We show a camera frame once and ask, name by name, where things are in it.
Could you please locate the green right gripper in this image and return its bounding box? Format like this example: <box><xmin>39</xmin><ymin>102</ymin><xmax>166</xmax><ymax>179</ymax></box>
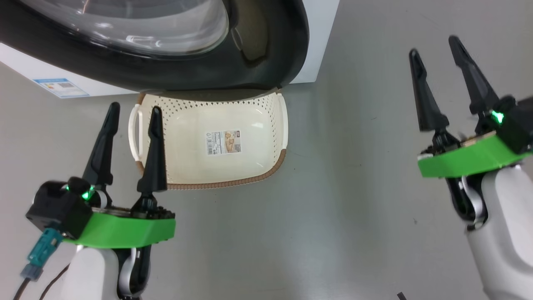
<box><xmin>409</xmin><ymin>35</ymin><xmax>533</xmax><ymax>179</ymax></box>

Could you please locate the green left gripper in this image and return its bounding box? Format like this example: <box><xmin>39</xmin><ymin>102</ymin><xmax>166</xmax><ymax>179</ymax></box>
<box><xmin>62</xmin><ymin>102</ymin><xmax>176</xmax><ymax>249</ymax></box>

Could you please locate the black washing machine door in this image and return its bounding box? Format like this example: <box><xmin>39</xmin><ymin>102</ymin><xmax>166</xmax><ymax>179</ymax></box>
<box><xmin>0</xmin><ymin>0</ymin><xmax>309</xmax><ymax>92</ymax></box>

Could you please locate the cream perforated laundry basket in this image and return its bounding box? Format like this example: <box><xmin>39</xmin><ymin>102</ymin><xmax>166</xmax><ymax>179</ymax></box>
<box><xmin>128</xmin><ymin>90</ymin><xmax>289</xmax><ymax>190</ymax></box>

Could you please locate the basket product label sticker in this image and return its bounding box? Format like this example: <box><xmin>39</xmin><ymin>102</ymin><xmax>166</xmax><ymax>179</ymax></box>
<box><xmin>205</xmin><ymin>130</ymin><xmax>242</xmax><ymax>156</ymax></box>

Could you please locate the white front-load washing machine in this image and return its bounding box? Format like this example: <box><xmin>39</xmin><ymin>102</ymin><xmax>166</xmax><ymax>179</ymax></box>
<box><xmin>0</xmin><ymin>0</ymin><xmax>340</xmax><ymax>99</ymax></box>

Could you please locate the blue energy label sticker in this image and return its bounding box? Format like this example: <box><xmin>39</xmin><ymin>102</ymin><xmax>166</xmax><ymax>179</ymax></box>
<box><xmin>33</xmin><ymin>78</ymin><xmax>90</xmax><ymax>99</ymax></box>

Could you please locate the teal-plug left camera cable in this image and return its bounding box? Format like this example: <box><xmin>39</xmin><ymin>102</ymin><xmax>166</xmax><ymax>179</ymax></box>
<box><xmin>12</xmin><ymin>228</ymin><xmax>62</xmax><ymax>300</ymax></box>

